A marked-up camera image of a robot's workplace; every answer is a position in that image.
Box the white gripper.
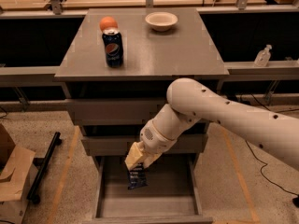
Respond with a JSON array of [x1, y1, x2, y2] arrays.
[[125, 119, 177, 171]]

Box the dark blue rxbar wrapper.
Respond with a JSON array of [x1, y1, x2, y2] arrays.
[[128, 166, 147, 189]]

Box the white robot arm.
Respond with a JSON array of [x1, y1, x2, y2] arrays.
[[125, 78, 299, 170]]

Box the grey open bottom drawer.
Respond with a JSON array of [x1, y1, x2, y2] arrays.
[[82, 154, 213, 224]]

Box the grey middle drawer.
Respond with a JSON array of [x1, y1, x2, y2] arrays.
[[81, 134, 207, 156]]

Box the grey drawer cabinet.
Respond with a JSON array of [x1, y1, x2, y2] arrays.
[[54, 7, 230, 161]]

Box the grey top drawer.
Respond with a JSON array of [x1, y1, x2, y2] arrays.
[[66, 98, 166, 126]]

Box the black metal bar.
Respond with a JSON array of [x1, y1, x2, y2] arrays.
[[27, 132, 62, 204]]

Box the blue pepsi can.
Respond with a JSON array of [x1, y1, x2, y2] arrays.
[[102, 27, 123, 68]]

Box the brown cardboard box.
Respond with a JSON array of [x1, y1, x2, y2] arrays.
[[0, 125, 37, 224]]

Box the white paper bowl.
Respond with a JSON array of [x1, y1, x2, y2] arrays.
[[145, 12, 178, 32]]

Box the orange fruit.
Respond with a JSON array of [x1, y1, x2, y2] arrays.
[[99, 16, 118, 31]]

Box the clear sanitizer bottle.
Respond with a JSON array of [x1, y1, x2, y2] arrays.
[[254, 44, 272, 67]]

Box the black floor cable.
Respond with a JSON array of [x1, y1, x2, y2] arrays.
[[240, 93, 299, 208]]

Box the grey long bench rail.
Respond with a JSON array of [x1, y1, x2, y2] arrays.
[[0, 60, 299, 87]]

